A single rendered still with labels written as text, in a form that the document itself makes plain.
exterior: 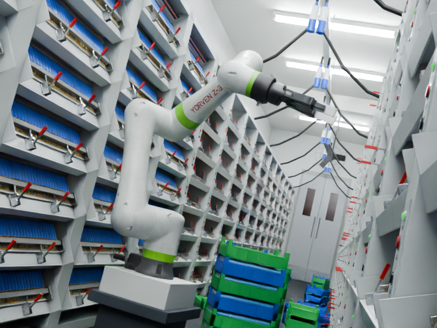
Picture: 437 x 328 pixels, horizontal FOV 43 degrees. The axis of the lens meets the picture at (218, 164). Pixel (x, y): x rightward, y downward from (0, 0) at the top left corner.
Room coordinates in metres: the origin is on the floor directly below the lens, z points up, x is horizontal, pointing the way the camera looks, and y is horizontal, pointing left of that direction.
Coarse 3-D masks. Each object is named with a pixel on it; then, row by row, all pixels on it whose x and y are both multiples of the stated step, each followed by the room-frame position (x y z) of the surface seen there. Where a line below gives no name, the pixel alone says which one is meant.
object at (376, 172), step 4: (388, 128) 1.42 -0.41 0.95; (388, 132) 1.42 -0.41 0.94; (388, 136) 1.42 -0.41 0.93; (388, 140) 1.42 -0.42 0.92; (388, 144) 1.42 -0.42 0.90; (384, 156) 1.54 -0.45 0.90; (380, 164) 1.67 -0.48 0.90; (372, 168) 2.01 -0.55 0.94; (376, 168) 2.00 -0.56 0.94; (380, 168) 1.69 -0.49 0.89; (372, 172) 2.01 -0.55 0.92; (376, 172) 1.85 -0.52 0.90; (380, 172) 1.71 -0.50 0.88; (376, 176) 1.87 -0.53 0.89; (380, 176) 1.73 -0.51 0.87; (376, 180) 1.89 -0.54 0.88; (380, 180) 1.75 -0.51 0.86; (376, 184) 1.92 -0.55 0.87; (376, 188) 1.95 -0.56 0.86
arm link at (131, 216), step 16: (128, 112) 2.06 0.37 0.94; (144, 112) 2.05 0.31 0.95; (160, 112) 2.10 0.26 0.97; (128, 128) 2.06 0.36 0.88; (144, 128) 2.05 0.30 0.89; (160, 128) 2.12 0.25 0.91; (128, 144) 2.04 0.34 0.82; (144, 144) 2.05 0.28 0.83; (128, 160) 2.03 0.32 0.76; (144, 160) 2.04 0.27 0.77; (128, 176) 2.01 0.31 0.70; (144, 176) 2.03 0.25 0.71; (128, 192) 1.99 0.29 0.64; (144, 192) 2.02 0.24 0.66; (128, 208) 1.97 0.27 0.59; (144, 208) 2.01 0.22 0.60; (112, 224) 2.00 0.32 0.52; (128, 224) 1.96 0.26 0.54; (144, 224) 1.99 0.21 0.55
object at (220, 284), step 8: (216, 272) 2.77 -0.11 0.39; (216, 280) 2.66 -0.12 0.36; (224, 280) 2.59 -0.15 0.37; (216, 288) 2.62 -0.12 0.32; (224, 288) 2.59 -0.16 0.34; (232, 288) 2.60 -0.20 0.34; (240, 288) 2.60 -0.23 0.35; (248, 288) 2.61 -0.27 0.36; (256, 288) 2.61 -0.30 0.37; (280, 288) 2.63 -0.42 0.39; (248, 296) 2.61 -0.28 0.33; (256, 296) 2.61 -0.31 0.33; (264, 296) 2.62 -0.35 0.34; (272, 296) 2.63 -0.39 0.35; (280, 296) 2.63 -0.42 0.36
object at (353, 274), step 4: (352, 272) 2.00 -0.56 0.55; (356, 272) 2.00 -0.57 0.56; (360, 272) 2.00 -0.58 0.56; (352, 276) 2.00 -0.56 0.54; (356, 276) 2.00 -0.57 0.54; (360, 276) 1.42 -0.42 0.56; (352, 280) 2.00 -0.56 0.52; (352, 284) 2.00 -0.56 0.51; (356, 284) 1.42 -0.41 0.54; (352, 288) 1.81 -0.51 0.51; (356, 288) 1.42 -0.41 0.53; (352, 292) 1.88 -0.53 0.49; (356, 292) 1.59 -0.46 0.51; (352, 296) 1.97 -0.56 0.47; (356, 296) 1.50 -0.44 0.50; (356, 300) 1.56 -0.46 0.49
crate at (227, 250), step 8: (224, 240) 2.77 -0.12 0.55; (232, 240) 2.59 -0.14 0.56; (224, 248) 2.65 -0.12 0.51; (232, 248) 2.59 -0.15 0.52; (240, 248) 2.59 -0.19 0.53; (232, 256) 2.59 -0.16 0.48; (240, 256) 2.60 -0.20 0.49; (248, 256) 2.60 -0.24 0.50; (256, 256) 2.61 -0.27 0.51; (264, 256) 2.61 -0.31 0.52; (272, 256) 2.62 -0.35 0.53; (280, 256) 2.76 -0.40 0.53; (288, 256) 2.63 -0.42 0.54; (264, 264) 2.62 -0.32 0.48; (272, 264) 2.62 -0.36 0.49; (280, 264) 2.63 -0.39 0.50
